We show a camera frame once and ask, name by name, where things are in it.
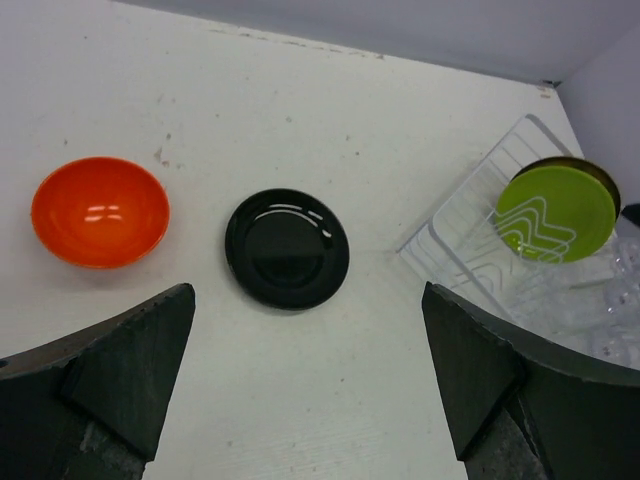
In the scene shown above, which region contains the black plate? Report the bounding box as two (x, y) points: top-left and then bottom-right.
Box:
(225, 188), (350, 311)

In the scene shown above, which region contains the white wire dish rack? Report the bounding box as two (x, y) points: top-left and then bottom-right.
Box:
(399, 114), (639, 369)

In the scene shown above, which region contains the clear glass cup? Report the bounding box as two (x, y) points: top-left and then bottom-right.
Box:
(598, 237), (639, 368)

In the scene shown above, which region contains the green plate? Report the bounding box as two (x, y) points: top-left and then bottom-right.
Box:
(493, 166), (616, 264)

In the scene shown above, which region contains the orange bowl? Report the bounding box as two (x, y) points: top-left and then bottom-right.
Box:
(30, 156), (171, 269)

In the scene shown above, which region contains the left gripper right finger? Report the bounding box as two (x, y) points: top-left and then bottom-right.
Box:
(422, 283), (639, 479)

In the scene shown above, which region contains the yellow patterned plate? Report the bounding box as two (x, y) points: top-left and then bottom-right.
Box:
(514, 156), (622, 218)

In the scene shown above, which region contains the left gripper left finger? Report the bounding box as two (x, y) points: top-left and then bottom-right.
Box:
(1, 283), (194, 479)

